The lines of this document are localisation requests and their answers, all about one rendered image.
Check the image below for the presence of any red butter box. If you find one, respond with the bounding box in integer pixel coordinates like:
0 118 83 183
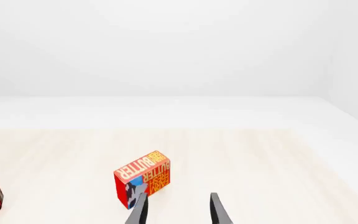
113 150 171 210

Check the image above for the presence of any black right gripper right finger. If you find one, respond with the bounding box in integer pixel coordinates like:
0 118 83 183
209 192 234 224

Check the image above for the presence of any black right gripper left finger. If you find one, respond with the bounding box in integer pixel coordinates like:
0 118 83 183
124 192 149 224

